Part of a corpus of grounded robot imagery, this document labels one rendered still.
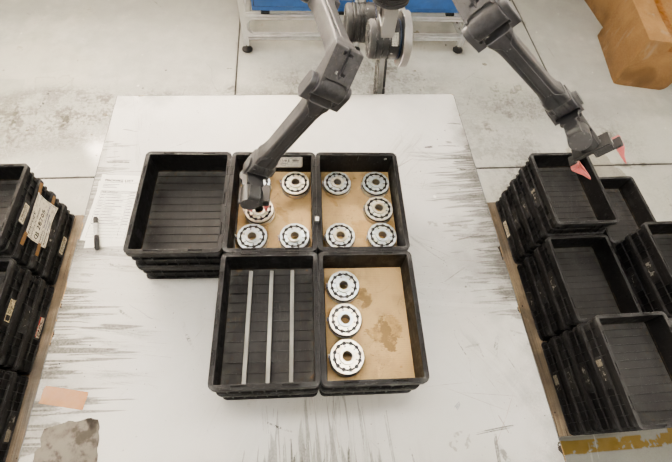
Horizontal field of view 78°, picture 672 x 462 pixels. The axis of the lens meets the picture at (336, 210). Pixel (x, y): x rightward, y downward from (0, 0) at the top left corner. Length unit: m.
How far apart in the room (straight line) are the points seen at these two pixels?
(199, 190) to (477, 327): 1.11
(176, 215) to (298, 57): 2.09
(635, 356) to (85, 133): 3.16
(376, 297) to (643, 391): 1.14
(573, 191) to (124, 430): 2.12
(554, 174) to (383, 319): 1.35
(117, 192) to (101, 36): 2.15
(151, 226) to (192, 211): 0.14
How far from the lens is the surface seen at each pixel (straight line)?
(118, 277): 1.67
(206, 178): 1.63
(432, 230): 1.69
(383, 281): 1.41
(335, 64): 0.98
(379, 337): 1.35
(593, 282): 2.29
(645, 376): 2.11
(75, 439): 1.56
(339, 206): 1.52
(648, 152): 3.64
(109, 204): 1.84
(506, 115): 3.30
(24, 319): 2.25
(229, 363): 1.34
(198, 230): 1.52
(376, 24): 1.65
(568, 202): 2.31
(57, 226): 2.43
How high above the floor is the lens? 2.12
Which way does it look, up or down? 59 degrees down
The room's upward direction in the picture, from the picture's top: 7 degrees clockwise
